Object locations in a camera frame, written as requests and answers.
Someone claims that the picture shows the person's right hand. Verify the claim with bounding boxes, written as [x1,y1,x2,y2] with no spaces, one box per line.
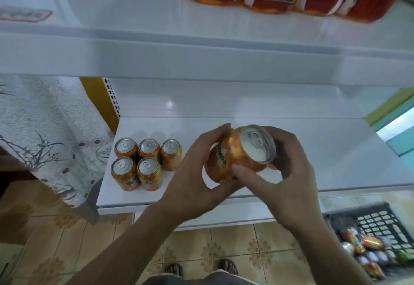
[232,126,323,234]

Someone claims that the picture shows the person's left hand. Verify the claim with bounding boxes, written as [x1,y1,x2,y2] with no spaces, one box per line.
[160,124,243,224]

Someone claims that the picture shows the white metal shelf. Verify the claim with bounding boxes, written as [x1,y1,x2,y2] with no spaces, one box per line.
[0,0,414,231]

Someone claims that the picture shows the grey plastic crate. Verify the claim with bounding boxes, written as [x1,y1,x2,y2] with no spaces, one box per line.
[322,202,414,282]

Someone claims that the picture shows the group of orange cans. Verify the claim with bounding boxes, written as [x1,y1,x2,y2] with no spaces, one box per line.
[110,137,184,192]

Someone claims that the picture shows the drinks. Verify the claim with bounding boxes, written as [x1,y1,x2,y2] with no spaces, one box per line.
[343,241,402,279]

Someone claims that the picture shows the person's left forearm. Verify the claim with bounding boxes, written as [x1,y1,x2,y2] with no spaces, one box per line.
[68,204,195,285]

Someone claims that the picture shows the person's grey shirt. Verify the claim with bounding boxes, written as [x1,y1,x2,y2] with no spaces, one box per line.
[144,269,260,285]

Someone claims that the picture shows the teal cabinet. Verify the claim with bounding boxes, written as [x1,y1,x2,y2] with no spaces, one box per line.
[387,123,414,175]

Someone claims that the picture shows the white bamboo print curtain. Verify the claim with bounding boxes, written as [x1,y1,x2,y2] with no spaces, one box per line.
[0,76,117,208]

